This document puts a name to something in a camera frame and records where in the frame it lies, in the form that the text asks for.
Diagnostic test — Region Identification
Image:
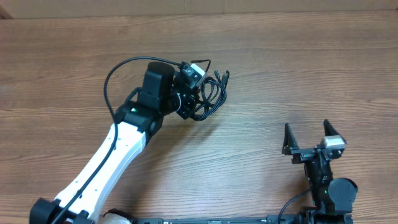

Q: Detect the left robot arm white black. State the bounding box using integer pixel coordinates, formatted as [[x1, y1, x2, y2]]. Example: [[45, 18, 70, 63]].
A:
[[29, 62, 207, 223]]

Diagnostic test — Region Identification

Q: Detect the black USB cable bundle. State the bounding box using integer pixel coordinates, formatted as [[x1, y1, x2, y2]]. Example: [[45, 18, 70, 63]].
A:
[[190, 58, 230, 121]]

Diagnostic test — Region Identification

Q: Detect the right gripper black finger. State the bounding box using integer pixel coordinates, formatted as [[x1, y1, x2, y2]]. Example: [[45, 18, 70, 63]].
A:
[[282, 123, 299, 155], [323, 119, 339, 136]]

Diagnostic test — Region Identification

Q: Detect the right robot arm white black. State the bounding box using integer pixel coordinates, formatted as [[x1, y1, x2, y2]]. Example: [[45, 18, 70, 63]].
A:
[[277, 119, 358, 223]]

